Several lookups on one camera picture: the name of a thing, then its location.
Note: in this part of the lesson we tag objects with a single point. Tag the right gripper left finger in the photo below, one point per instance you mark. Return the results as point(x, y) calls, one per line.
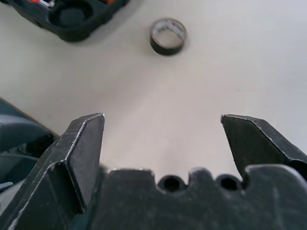
point(60, 172)

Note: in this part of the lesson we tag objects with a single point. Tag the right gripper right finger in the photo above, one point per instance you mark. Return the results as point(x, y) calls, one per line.
point(254, 143)

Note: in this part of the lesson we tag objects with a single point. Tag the black tool case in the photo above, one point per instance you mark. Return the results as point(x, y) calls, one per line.
point(72, 28)

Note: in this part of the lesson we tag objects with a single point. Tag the black electrical tape roll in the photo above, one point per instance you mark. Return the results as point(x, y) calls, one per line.
point(165, 49)

